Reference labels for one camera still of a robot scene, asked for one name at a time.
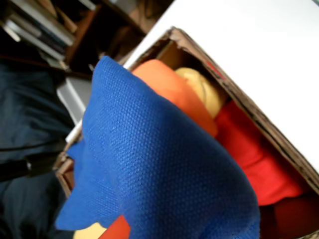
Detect wooden bookshelf with books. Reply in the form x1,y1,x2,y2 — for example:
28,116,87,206
0,0,150,78

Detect orange bean bag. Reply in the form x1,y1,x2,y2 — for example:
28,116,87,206
131,59,219,138

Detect red bean bag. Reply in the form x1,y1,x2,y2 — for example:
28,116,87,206
213,100,304,207

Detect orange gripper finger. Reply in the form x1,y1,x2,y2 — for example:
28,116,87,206
98,215,132,239

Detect person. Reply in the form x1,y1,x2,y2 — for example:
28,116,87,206
0,58,87,239

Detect blue bean bag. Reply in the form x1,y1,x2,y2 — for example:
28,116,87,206
54,55,262,239

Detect brown cardboard box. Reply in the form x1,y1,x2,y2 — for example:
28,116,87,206
53,26,319,239

